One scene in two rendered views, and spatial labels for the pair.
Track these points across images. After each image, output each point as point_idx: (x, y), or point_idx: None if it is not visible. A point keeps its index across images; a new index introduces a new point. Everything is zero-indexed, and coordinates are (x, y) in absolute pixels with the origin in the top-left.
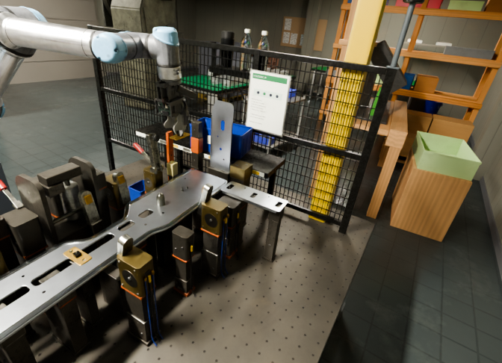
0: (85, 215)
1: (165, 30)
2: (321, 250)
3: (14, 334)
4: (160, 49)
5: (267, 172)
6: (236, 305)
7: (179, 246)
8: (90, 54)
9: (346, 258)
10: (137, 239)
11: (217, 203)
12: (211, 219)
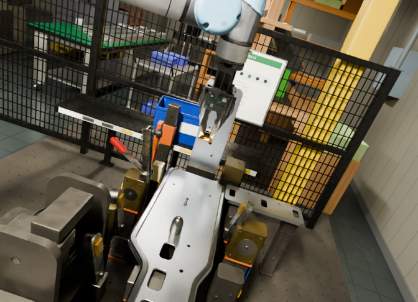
0: (88, 273)
1: None
2: (304, 252)
3: None
4: (246, 18)
5: (259, 170)
6: None
7: (226, 294)
8: (177, 13)
9: (329, 258)
10: (188, 301)
11: (253, 224)
12: (247, 246)
